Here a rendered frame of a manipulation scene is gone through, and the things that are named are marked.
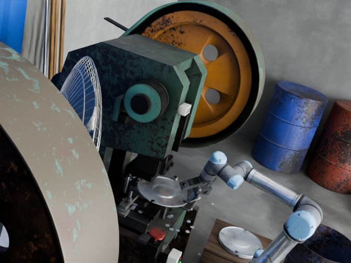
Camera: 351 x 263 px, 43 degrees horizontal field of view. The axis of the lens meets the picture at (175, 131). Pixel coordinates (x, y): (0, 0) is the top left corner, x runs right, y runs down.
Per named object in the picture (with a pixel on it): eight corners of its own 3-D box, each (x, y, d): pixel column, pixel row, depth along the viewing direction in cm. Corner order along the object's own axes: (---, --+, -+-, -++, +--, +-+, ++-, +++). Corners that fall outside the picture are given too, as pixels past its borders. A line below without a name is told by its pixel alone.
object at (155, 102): (197, 96, 254) (207, 67, 247) (152, 130, 194) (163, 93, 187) (169, 85, 258) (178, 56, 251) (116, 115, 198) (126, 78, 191)
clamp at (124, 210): (138, 203, 238) (142, 187, 234) (124, 217, 223) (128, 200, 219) (128, 199, 240) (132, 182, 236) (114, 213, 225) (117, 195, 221)
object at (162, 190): (153, 171, 258) (154, 170, 258) (198, 192, 249) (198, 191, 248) (127, 190, 233) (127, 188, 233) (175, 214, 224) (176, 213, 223)
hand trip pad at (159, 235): (162, 244, 214) (166, 232, 211) (158, 251, 209) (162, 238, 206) (149, 239, 216) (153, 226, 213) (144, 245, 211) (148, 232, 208)
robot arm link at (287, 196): (332, 204, 211) (243, 153, 230) (326, 212, 202) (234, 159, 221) (321, 223, 215) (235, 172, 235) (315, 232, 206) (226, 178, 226)
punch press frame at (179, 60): (171, 269, 281) (234, 65, 230) (143, 313, 242) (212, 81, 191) (62, 218, 299) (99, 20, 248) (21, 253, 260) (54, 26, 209)
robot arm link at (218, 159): (223, 165, 211) (210, 153, 214) (213, 179, 218) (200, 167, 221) (231, 158, 217) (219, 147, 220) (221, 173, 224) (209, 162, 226)
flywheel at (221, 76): (268, 17, 248) (148, 1, 269) (261, 19, 230) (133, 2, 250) (247, 139, 272) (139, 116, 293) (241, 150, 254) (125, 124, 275)
